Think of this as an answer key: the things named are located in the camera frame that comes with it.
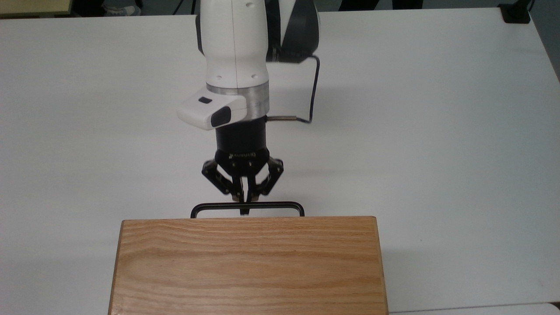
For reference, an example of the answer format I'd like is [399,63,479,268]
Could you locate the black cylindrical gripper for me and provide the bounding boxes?
[201,116,284,216]

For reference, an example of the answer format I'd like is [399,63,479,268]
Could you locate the wooden drawer with black handle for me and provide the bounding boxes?
[190,201,305,219]

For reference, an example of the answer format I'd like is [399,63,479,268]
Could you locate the wooden drawer cabinet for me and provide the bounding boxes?
[108,216,389,315]

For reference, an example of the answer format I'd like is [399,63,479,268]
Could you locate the thin black stand legs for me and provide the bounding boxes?
[173,0,198,15]

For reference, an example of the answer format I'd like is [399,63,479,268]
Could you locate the white sneaker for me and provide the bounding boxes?
[103,4,142,17]

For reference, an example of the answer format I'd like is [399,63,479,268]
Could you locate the light wooden side table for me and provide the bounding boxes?
[0,0,74,17]

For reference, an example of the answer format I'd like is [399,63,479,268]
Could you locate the white adjacent table edge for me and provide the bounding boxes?
[388,303,560,315]

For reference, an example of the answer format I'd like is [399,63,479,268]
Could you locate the black table clamp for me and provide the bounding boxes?
[498,0,535,24]

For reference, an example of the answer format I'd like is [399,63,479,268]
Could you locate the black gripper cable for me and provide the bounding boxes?
[267,54,321,124]

